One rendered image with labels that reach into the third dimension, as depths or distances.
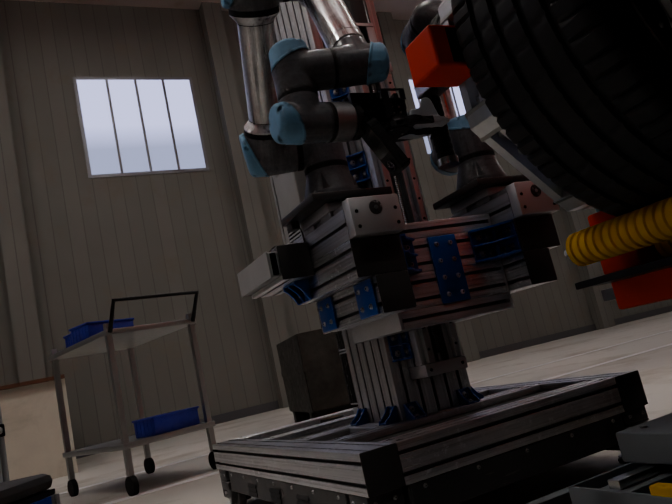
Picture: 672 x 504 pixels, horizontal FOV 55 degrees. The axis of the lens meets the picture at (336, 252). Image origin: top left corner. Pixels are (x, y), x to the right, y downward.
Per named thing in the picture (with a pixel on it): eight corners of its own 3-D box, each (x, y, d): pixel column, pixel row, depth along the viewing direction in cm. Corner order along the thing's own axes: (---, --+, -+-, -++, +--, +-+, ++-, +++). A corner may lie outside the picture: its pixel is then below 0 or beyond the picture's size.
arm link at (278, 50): (321, 52, 125) (333, 104, 124) (264, 59, 123) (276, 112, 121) (327, 30, 118) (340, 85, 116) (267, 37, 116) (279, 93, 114)
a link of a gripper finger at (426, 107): (449, 92, 127) (407, 96, 124) (456, 119, 126) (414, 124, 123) (442, 99, 130) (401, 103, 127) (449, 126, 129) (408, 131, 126)
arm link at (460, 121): (463, 153, 183) (452, 109, 186) (447, 169, 196) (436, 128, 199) (501, 147, 186) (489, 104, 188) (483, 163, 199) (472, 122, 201)
